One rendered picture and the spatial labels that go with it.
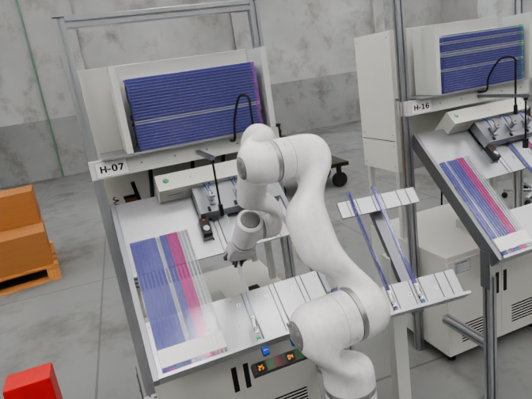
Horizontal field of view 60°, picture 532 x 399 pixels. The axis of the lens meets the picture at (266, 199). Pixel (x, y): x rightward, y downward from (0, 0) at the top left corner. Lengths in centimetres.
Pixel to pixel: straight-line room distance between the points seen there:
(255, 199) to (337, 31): 1151
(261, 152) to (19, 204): 428
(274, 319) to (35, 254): 344
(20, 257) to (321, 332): 409
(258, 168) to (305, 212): 14
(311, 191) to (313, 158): 8
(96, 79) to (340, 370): 145
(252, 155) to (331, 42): 1164
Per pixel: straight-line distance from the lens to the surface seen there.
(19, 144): 1155
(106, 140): 201
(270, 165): 104
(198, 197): 186
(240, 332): 168
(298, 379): 222
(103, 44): 1138
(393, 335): 207
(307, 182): 107
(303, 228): 102
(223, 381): 208
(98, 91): 200
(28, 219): 519
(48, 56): 1143
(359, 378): 109
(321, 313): 100
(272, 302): 173
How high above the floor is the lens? 161
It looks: 15 degrees down
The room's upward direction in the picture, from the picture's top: 8 degrees counter-clockwise
